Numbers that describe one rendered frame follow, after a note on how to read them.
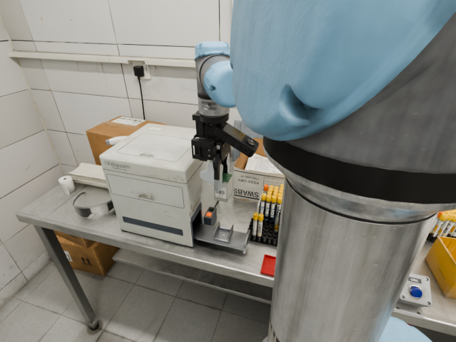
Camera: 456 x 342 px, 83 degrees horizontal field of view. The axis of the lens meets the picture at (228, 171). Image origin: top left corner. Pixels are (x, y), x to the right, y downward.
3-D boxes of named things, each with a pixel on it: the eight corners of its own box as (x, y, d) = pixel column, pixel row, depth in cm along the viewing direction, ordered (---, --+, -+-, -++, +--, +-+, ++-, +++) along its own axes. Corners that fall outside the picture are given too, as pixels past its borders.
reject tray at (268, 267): (260, 273, 76) (260, 271, 75) (264, 255, 81) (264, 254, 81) (283, 279, 74) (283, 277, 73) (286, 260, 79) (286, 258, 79)
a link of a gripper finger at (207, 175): (201, 188, 72) (203, 157, 69) (222, 193, 70) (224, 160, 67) (197, 193, 69) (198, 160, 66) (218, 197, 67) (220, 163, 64)
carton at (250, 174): (231, 197, 106) (231, 166, 98) (247, 164, 129) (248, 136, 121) (292, 209, 100) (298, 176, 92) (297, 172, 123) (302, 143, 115)
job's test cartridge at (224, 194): (214, 199, 73) (213, 181, 70) (219, 190, 77) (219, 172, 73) (227, 202, 72) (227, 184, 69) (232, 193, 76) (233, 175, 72)
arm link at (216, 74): (273, 62, 43) (252, 53, 52) (207, 64, 41) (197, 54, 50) (269, 107, 47) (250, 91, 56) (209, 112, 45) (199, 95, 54)
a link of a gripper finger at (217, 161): (216, 175, 69) (218, 143, 66) (223, 176, 69) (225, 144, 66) (210, 180, 65) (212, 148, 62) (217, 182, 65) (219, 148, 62)
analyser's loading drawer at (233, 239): (184, 239, 84) (182, 227, 81) (192, 225, 90) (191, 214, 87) (245, 254, 79) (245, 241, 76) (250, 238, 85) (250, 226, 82)
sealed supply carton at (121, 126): (94, 164, 130) (83, 129, 120) (127, 145, 148) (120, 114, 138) (144, 178, 119) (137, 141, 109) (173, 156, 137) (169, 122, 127)
